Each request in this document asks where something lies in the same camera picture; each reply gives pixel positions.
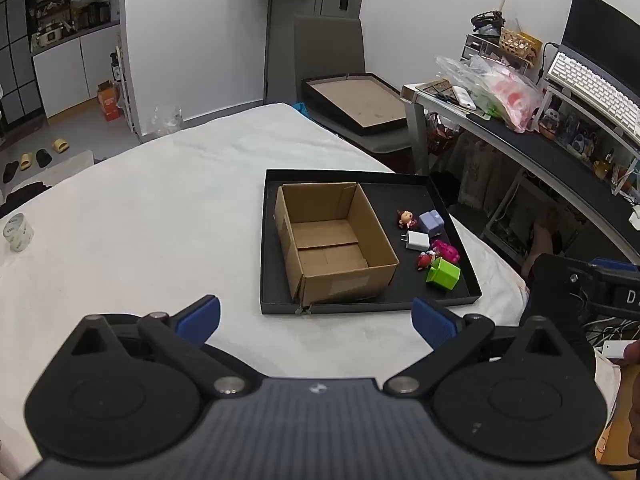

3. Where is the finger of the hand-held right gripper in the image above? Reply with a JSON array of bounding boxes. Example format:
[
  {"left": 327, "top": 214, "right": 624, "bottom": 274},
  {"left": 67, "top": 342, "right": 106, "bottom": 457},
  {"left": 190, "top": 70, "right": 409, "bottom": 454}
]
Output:
[{"left": 589, "top": 258, "right": 640, "bottom": 281}]

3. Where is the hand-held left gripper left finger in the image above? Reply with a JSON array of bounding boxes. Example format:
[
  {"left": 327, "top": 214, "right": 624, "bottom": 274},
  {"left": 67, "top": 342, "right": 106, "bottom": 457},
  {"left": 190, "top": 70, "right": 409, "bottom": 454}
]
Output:
[{"left": 70, "top": 295, "right": 251, "bottom": 398}]

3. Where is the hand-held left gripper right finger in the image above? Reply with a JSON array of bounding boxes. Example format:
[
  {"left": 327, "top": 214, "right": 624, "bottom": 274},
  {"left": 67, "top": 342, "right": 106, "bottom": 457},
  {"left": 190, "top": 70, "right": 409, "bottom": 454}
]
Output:
[{"left": 384, "top": 297, "right": 568, "bottom": 397}]

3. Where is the green printed box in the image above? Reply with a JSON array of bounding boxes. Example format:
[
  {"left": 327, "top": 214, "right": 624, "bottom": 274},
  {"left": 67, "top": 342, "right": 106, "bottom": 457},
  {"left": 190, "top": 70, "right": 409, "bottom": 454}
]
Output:
[{"left": 425, "top": 257, "right": 461, "bottom": 291}]

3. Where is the pink dinosaur toy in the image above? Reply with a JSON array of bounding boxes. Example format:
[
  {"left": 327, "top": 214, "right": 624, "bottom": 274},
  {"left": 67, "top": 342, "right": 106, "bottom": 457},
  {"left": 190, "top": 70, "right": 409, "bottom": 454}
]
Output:
[{"left": 431, "top": 239, "right": 461, "bottom": 264}]

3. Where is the white charger plug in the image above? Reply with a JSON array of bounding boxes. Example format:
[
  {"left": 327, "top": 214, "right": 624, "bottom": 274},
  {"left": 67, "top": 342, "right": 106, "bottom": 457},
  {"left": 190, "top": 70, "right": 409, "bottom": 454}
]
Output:
[{"left": 399, "top": 230, "right": 431, "bottom": 252}]

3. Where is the brown cardboard box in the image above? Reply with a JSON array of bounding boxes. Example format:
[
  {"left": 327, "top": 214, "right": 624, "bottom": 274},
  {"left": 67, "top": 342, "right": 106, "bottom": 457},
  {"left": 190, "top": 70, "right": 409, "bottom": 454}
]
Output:
[{"left": 274, "top": 182, "right": 400, "bottom": 307}]

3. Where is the black shallow tray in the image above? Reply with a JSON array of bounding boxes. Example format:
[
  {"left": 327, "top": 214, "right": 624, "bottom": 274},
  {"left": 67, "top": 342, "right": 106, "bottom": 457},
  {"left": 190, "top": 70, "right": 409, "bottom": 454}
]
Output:
[{"left": 260, "top": 169, "right": 482, "bottom": 316}]

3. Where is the purple toy block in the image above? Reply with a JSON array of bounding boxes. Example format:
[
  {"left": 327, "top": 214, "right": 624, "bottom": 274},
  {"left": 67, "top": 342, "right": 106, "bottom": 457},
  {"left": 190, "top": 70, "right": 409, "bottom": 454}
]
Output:
[{"left": 418, "top": 210, "right": 446, "bottom": 238}]

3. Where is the white keyboard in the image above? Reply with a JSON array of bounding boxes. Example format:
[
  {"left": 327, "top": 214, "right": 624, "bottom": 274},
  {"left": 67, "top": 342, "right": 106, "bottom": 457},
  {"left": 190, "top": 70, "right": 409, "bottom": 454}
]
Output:
[{"left": 545, "top": 52, "right": 640, "bottom": 136}]

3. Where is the red storage basket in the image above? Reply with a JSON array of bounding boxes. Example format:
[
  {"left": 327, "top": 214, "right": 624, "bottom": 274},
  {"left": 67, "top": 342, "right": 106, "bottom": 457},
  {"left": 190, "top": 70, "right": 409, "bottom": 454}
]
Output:
[{"left": 427, "top": 115, "right": 458, "bottom": 157}]

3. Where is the clear tape roll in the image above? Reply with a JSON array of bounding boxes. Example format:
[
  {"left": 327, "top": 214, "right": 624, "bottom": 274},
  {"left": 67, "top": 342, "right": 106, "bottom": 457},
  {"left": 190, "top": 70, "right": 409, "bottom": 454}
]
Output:
[{"left": 2, "top": 213, "right": 35, "bottom": 253}]

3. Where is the clear plastic bag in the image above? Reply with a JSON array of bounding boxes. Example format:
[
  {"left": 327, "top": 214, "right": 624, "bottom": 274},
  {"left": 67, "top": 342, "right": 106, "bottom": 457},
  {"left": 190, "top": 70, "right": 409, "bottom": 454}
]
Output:
[{"left": 150, "top": 105, "right": 183, "bottom": 137}]

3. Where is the pile of plastic bags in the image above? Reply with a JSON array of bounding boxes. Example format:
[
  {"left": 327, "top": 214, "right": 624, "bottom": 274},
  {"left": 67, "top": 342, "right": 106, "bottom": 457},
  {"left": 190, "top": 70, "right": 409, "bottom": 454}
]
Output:
[{"left": 435, "top": 55, "right": 543, "bottom": 133}]

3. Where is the orange cardboard box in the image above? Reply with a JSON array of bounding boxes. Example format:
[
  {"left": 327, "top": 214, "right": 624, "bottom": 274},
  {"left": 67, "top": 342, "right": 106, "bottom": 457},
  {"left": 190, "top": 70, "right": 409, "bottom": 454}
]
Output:
[{"left": 96, "top": 81, "right": 123, "bottom": 122}]

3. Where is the black box lid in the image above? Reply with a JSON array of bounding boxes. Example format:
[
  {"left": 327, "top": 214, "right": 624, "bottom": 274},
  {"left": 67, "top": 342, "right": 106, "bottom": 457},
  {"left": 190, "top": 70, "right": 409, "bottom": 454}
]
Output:
[{"left": 300, "top": 73, "right": 408, "bottom": 137}]

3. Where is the woven basket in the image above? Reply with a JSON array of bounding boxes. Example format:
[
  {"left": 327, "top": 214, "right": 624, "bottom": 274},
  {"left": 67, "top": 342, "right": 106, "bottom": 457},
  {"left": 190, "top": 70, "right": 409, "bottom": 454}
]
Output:
[{"left": 499, "top": 27, "right": 543, "bottom": 61}]

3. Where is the black monitor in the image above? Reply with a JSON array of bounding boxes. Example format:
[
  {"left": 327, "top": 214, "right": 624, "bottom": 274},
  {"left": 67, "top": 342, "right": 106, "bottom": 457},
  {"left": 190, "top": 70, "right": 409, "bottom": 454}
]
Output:
[{"left": 560, "top": 0, "right": 640, "bottom": 106}]

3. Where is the clear drawer organiser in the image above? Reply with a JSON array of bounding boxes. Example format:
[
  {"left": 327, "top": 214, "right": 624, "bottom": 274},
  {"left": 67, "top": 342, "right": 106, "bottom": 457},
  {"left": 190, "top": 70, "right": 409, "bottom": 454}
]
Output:
[{"left": 464, "top": 34, "right": 506, "bottom": 63}]

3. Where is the white cabinet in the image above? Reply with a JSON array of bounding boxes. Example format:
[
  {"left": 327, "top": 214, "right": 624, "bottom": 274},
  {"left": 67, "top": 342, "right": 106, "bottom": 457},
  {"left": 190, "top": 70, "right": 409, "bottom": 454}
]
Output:
[{"left": 30, "top": 22, "right": 126, "bottom": 118}]

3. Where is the grey chair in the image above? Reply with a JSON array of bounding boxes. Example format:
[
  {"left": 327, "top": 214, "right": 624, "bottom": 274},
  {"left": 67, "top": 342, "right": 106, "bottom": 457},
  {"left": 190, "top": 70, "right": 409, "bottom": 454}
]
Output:
[{"left": 292, "top": 14, "right": 416, "bottom": 153}]

